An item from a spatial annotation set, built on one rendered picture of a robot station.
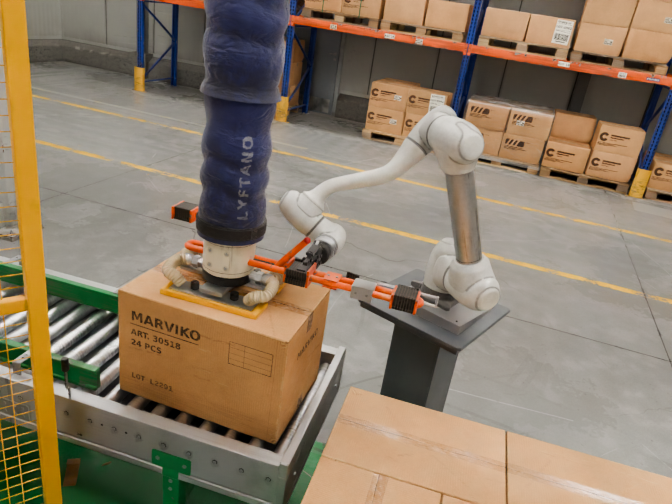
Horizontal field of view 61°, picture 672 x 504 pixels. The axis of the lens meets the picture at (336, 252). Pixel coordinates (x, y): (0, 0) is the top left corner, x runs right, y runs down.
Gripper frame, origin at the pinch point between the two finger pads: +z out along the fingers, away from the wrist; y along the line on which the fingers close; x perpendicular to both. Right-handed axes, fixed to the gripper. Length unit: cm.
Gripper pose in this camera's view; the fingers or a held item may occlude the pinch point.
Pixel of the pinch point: (303, 273)
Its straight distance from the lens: 184.6
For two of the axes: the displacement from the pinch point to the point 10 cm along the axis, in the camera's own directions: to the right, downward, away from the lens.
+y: -1.5, 9.1, 3.9
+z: -2.6, 3.5, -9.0
